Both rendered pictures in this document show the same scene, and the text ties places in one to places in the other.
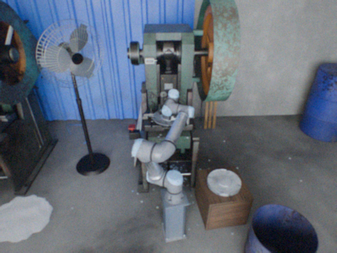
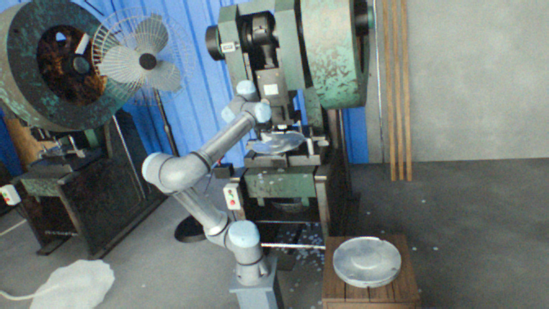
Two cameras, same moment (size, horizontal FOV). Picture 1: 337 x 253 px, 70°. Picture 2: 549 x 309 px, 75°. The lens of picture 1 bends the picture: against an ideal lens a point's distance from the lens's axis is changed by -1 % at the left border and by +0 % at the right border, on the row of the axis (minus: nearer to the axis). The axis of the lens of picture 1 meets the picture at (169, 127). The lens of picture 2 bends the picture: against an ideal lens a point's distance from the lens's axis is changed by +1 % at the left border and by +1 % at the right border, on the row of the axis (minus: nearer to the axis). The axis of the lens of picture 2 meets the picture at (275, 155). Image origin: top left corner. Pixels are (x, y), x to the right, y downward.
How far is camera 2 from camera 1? 0.86 m
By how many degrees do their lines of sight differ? 24
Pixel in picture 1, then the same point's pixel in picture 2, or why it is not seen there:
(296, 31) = not seen: outside the picture
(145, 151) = (153, 169)
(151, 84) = not seen: hidden behind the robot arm
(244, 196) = (400, 293)
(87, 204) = (164, 283)
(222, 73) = (324, 41)
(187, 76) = (293, 66)
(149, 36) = (227, 10)
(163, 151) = (177, 167)
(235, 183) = (387, 263)
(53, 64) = (117, 71)
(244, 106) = (475, 141)
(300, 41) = not seen: outside the picture
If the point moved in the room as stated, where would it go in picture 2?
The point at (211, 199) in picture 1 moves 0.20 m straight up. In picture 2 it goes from (329, 288) to (323, 251)
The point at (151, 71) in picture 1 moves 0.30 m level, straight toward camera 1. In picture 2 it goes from (237, 65) to (212, 80)
